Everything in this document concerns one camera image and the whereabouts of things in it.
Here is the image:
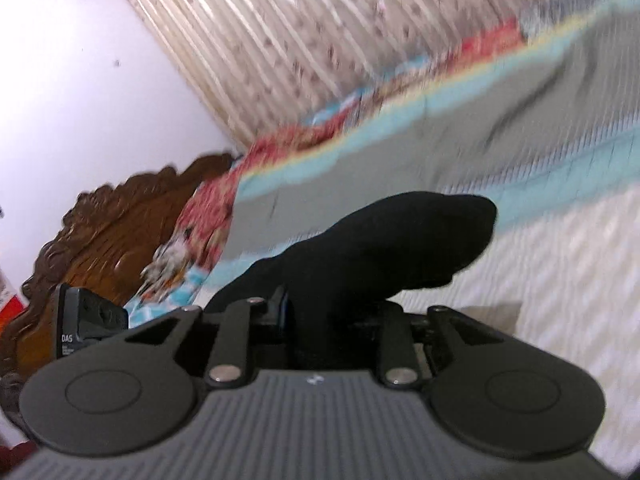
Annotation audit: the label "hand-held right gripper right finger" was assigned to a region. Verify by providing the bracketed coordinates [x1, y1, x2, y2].
[374, 303, 504, 389]

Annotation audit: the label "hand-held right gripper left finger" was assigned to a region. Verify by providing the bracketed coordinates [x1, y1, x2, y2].
[125, 284, 293, 391]

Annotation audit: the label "black pants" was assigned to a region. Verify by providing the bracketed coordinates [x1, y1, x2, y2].
[204, 191, 499, 372]

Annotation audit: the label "red and white object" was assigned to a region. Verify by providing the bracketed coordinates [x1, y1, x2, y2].
[0, 269, 27, 333]

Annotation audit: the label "carved wooden headboard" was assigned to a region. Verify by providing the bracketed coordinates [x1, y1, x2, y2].
[0, 153, 237, 393]

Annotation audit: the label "white patterned bed sheet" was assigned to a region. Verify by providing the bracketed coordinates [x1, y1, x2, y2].
[385, 194, 640, 477]

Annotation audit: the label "grey and teal quilted blanket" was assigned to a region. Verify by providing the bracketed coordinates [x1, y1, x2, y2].
[205, 0, 640, 306]

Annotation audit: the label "floral striped curtain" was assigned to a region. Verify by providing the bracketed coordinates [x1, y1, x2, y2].
[101, 0, 618, 153]

